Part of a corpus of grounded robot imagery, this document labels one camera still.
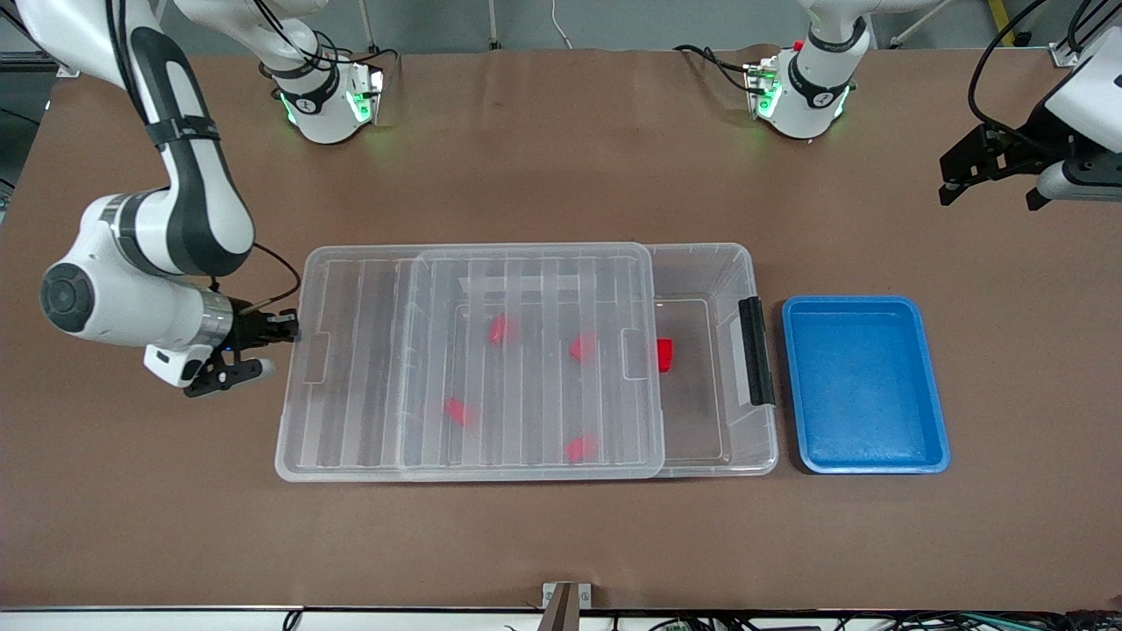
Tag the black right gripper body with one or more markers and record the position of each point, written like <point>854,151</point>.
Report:
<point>252,329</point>

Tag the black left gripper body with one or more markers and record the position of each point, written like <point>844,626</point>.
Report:
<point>1008,151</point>

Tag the clear plastic box lid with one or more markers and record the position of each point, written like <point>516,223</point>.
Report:
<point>351,368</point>

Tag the small red block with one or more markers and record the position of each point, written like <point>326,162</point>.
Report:
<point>458,412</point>
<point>501,329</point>
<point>578,449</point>
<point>666,354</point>
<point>583,346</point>

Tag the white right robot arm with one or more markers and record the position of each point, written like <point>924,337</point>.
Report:
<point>188,202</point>

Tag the clear plastic storage box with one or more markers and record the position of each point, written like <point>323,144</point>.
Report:
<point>701,421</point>

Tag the blue plastic tray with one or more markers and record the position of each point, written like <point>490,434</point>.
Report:
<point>863,386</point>

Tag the brown table cover sheet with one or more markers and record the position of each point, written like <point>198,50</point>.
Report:
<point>526,175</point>

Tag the black left camera bracket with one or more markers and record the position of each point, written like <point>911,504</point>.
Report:
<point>1096,158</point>

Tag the black camera bracket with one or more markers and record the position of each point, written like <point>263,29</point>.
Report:
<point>210,381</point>
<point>1096,158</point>

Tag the black right camera bracket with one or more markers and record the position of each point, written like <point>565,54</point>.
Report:
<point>210,381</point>

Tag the aluminium frame rail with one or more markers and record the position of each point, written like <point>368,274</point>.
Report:
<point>1062,55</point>

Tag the metal camera post mount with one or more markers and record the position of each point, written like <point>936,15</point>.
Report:
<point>567,605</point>

